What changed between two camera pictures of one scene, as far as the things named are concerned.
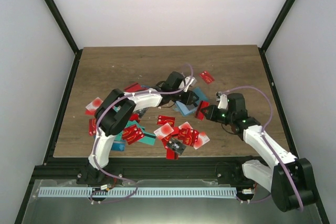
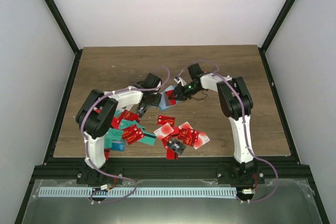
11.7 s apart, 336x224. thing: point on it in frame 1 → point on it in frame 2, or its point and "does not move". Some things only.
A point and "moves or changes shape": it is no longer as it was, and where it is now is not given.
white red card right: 202,138 does not move
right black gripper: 211,115 → 180,94
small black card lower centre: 178,146 does not move
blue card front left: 118,146 does not move
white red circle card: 163,131 does not move
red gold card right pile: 187,135 does not move
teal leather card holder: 186,109 moves or changes shape
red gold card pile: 132,134 does not move
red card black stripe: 199,114 moves or changes shape
